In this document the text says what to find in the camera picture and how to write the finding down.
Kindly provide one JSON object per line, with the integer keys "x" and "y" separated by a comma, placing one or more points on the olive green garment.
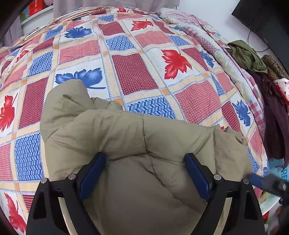
{"x": 246, "y": 56}

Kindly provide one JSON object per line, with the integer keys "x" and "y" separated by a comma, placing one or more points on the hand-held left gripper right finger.
{"x": 198, "y": 178}

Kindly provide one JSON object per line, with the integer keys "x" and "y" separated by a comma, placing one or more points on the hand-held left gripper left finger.
{"x": 91, "y": 178}

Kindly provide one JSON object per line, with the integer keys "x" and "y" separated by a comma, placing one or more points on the white storage bin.
{"x": 33, "y": 21}

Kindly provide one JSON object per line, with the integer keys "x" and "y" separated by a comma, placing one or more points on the white red floral garment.
{"x": 283, "y": 87}

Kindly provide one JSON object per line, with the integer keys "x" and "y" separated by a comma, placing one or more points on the black monitor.
{"x": 259, "y": 18}

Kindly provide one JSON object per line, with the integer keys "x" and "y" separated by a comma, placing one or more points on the red box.
{"x": 36, "y": 6}

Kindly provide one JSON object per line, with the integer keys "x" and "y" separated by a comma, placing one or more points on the khaki padded jacket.
{"x": 135, "y": 135}

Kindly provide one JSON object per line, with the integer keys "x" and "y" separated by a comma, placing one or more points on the brown floral garment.
{"x": 273, "y": 65}

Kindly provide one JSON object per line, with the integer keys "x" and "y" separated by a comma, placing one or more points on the dark purple garment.
{"x": 273, "y": 117}

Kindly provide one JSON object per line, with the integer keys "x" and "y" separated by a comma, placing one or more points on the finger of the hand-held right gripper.
{"x": 257, "y": 179}

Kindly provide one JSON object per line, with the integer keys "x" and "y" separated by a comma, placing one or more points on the checked leaf print bed sheet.
{"x": 135, "y": 67}

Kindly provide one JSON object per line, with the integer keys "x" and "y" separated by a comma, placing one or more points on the pink checked folded quilt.
{"x": 225, "y": 56}

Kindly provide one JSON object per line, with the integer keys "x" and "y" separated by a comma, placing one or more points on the teal printed bag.
{"x": 276, "y": 167}

